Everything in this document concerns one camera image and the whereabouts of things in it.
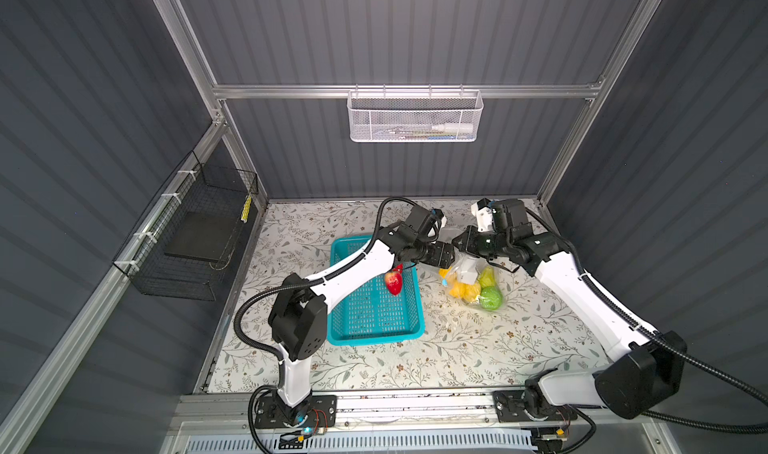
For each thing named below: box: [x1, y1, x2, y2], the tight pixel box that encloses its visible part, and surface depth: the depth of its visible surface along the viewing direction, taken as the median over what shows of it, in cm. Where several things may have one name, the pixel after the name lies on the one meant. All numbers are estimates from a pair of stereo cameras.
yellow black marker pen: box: [240, 195, 253, 223], surface depth 84 cm
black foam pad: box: [164, 211, 241, 262], surface depth 74 cm
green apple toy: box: [480, 286, 503, 311], surface depth 88 cm
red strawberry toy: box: [385, 263, 403, 296], surface depth 95 cm
